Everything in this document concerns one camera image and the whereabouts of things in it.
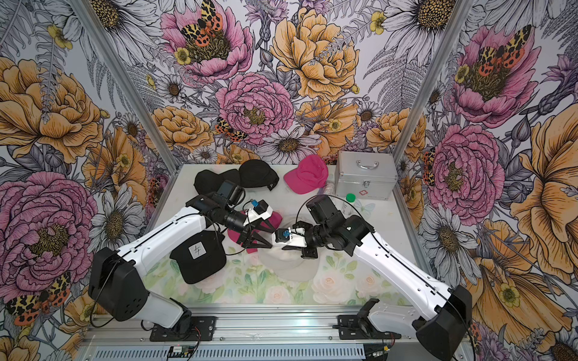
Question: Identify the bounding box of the pink cap front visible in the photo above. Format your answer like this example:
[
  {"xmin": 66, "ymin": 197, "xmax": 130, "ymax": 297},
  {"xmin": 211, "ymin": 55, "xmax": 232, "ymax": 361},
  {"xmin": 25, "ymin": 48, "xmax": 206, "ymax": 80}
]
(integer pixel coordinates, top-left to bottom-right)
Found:
[{"xmin": 227, "ymin": 211, "xmax": 283, "ymax": 253}]

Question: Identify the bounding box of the pink cap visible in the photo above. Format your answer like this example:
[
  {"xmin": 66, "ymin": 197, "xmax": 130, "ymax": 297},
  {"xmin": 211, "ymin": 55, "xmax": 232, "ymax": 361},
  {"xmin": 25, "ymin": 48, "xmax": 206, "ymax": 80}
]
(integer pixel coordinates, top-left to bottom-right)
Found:
[
  {"xmin": 227, "ymin": 211, "xmax": 283, "ymax": 253},
  {"xmin": 284, "ymin": 154, "xmax": 329, "ymax": 195}
]

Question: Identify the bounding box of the plain white cap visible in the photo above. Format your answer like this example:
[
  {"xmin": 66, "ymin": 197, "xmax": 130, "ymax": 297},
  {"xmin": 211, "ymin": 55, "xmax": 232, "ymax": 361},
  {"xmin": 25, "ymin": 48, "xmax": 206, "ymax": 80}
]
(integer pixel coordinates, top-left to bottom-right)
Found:
[{"xmin": 257, "ymin": 231, "xmax": 320, "ymax": 282}]

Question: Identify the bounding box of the pink cap back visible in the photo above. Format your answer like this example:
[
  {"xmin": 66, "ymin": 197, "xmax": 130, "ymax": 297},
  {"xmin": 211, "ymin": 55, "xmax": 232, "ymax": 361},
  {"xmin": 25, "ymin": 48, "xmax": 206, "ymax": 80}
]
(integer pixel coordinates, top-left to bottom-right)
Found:
[{"xmin": 284, "ymin": 154, "xmax": 329, "ymax": 195}]

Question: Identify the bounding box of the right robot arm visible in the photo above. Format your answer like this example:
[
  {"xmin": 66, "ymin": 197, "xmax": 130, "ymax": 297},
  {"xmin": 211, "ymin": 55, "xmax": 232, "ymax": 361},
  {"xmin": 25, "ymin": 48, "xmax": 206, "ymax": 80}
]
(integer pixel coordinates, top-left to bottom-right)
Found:
[{"xmin": 303, "ymin": 195, "xmax": 473, "ymax": 360}]

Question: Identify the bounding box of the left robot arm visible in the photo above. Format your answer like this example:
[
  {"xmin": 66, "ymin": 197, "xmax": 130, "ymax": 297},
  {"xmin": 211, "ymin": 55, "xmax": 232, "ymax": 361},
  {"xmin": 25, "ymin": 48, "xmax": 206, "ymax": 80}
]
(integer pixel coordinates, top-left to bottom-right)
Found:
[{"xmin": 88, "ymin": 180, "xmax": 274, "ymax": 335}]

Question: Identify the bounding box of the black cap back left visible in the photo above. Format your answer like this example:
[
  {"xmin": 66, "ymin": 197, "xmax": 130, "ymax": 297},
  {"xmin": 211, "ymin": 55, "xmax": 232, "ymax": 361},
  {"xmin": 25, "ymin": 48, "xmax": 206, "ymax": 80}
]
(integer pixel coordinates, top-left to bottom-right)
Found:
[{"xmin": 194, "ymin": 168, "xmax": 241, "ymax": 196}]

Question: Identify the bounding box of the white bottle green lid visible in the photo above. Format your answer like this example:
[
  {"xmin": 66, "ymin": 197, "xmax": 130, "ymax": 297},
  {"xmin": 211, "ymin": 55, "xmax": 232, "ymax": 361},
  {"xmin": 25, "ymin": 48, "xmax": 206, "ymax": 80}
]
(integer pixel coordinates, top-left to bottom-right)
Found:
[{"xmin": 346, "ymin": 193, "xmax": 357, "ymax": 205}]

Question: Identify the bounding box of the black cap back centre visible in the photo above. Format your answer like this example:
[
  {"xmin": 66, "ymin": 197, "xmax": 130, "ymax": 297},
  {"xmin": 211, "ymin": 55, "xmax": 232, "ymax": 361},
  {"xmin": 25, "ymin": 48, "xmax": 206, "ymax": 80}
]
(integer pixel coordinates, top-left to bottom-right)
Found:
[{"xmin": 239, "ymin": 159, "xmax": 279, "ymax": 190}]

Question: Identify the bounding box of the black cap with white logo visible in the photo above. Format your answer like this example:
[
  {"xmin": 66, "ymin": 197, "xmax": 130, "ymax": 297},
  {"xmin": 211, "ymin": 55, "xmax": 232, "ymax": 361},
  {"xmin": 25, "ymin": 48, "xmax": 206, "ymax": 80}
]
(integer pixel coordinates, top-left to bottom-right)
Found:
[{"xmin": 170, "ymin": 230, "xmax": 227, "ymax": 284}]

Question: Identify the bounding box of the floral table mat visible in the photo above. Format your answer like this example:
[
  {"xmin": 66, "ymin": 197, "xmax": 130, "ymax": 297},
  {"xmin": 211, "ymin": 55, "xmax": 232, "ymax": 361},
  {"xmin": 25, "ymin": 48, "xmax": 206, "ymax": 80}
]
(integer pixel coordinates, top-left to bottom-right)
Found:
[{"xmin": 144, "ymin": 247, "xmax": 409, "ymax": 306}]

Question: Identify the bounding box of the silver first aid case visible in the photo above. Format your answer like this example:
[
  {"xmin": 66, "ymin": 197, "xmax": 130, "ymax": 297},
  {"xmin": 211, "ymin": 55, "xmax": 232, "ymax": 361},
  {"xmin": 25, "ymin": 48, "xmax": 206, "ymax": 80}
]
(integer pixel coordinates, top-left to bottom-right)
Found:
[{"xmin": 335, "ymin": 151, "xmax": 397, "ymax": 200}]

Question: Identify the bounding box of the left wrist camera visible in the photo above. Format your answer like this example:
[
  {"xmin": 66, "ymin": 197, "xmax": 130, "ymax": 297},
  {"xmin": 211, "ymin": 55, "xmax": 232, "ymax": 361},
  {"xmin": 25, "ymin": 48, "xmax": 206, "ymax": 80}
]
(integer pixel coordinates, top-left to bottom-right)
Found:
[{"xmin": 246, "ymin": 200, "xmax": 273, "ymax": 223}]

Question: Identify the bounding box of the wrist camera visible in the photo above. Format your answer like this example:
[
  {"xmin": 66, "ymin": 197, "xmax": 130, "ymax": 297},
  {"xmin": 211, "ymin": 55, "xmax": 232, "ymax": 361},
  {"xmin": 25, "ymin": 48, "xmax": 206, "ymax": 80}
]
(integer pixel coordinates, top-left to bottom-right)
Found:
[
  {"xmin": 246, "ymin": 200, "xmax": 273, "ymax": 223},
  {"xmin": 275, "ymin": 228, "xmax": 307, "ymax": 248}
]

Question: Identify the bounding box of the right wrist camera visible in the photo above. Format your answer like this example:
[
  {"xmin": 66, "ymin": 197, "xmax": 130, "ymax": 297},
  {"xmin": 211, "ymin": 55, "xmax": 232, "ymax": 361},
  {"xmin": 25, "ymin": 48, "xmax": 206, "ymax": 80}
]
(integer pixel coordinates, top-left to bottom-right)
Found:
[{"xmin": 275, "ymin": 228, "xmax": 307, "ymax": 248}]

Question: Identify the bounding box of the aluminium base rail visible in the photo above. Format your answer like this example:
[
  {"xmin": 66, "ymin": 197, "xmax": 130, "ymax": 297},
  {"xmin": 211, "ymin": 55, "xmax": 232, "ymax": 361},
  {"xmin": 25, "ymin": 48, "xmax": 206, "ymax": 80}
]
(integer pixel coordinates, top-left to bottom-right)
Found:
[{"xmin": 76, "ymin": 304, "xmax": 434, "ymax": 360}]

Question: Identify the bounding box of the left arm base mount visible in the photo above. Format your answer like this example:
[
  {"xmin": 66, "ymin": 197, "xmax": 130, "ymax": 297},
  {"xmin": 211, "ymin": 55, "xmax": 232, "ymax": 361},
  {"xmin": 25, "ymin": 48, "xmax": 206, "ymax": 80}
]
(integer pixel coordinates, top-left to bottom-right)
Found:
[{"xmin": 149, "ymin": 313, "xmax": 218, "ymax": 342}]

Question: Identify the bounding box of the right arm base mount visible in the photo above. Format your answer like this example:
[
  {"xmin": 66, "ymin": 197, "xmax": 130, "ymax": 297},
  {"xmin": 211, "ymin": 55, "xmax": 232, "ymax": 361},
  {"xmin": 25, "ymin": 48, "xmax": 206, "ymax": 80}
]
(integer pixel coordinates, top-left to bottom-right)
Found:
[{"xmin": 332, "ymin": 298, "xmax": 401, "ymax": 342}]

